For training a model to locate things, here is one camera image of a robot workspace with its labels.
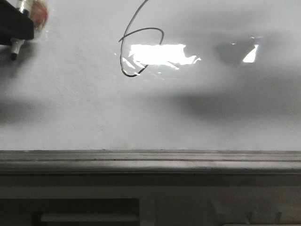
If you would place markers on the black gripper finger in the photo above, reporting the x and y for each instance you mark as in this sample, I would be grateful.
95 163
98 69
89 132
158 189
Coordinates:
14 24

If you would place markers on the white black-tipped whiteboard marker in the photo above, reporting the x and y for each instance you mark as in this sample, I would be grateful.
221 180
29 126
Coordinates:
25 8

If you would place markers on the red cap under clear tape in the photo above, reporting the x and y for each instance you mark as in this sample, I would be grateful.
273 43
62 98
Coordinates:
39 14

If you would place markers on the white whiteboard with metal frame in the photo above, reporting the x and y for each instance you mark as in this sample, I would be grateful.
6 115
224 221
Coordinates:
155 86

